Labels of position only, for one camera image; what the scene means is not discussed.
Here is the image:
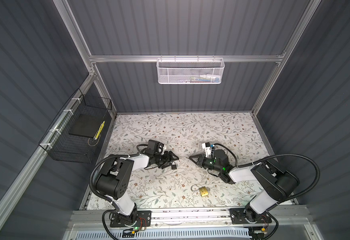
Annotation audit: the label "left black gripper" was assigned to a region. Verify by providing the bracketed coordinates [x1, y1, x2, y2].
[153, 150, 179, 169]

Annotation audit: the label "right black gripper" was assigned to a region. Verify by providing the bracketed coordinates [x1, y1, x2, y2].
[189, 154, 222, 174]

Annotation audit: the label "small black padlock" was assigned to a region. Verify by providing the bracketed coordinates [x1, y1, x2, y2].
[171, 163, 178, 170]

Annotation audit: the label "brass padlock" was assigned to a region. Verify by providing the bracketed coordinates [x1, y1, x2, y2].
[191, 185, 210, 197]

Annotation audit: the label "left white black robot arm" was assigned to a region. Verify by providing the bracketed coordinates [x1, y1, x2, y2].
[89, 151, 180, 226]

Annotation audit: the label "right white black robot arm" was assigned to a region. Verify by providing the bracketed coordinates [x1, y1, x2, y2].
[189, 150, 300, 223]

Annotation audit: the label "yellow marker pen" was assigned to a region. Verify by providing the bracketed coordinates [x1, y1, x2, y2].
[93, 121, 105, 140]

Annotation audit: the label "items in white basket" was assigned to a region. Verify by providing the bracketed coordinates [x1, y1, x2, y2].
[180, 75, 221, 84]

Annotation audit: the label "black flat box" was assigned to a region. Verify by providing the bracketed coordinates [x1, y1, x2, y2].
[68, 114, 104, 138]

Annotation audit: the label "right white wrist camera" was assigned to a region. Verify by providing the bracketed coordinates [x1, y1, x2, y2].
[202, 142, 215, 159]

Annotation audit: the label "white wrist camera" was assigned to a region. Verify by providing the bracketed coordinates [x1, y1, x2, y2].
[202, 142, 215, 159]
[145, 140, 166, 155]

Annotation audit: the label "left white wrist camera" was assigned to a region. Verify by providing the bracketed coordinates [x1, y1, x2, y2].
[145, 140, 166, 155]

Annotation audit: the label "right black corrugated cable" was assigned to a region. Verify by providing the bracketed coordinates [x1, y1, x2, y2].
[212, 143, 321, 202]

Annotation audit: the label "black corrugated cable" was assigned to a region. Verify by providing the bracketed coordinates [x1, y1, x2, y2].
[88, 143, 151, 240]
[212, 143, 321, 202]

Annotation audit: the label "white perforated cable duct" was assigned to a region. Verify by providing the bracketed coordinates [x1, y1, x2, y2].
[72, 227, 252, 240]

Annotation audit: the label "white wire mesh basket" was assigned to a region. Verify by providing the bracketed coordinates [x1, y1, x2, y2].
[156, 58, 225, 85]

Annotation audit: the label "black wire basket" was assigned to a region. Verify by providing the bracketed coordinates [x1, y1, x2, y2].
[39, 90, 112, 164]

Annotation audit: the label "left black corrugated cable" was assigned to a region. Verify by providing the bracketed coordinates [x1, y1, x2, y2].
[88, 143, 151, 240]

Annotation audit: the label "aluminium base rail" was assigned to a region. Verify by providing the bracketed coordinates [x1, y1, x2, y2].
[68, 205, 313, 228]

